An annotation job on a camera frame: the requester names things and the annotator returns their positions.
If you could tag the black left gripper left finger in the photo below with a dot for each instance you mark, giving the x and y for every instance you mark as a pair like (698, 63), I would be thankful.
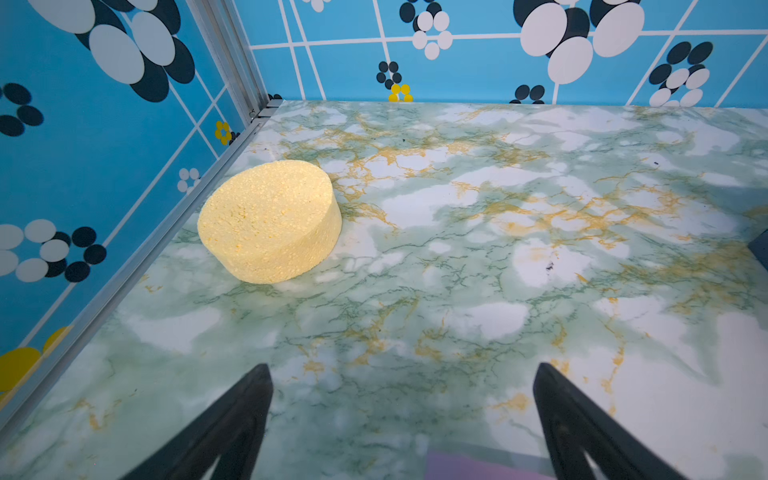
(224, 440)

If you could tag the aluminium frame post left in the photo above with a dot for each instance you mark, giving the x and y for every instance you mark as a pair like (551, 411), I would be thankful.
(223, 32)

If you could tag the yellow round sponge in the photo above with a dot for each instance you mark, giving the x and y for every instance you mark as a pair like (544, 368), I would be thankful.
(273, 222)

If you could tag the purple wrapping paper sheet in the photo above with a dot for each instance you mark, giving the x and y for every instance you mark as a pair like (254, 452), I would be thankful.
(443, 466)

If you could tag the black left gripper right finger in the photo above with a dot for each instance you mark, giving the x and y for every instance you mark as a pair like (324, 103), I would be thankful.
(578, 431)

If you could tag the dark blue gift box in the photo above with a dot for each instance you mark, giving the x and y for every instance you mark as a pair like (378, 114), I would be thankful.
(759, 248)

